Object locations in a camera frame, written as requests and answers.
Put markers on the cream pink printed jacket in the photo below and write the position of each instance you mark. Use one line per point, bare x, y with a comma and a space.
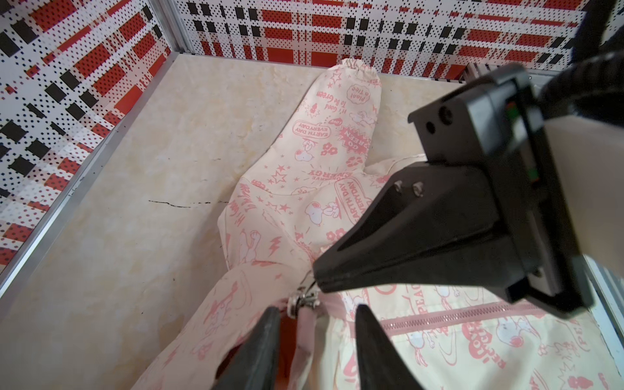
303, 195

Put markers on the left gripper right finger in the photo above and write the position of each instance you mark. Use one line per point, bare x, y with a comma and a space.
379, 364

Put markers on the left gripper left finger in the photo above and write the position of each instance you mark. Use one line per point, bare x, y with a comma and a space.
255, 365

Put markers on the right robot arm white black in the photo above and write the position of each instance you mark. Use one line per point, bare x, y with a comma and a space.
591, 85

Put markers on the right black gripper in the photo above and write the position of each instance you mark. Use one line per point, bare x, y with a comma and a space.
488, 210

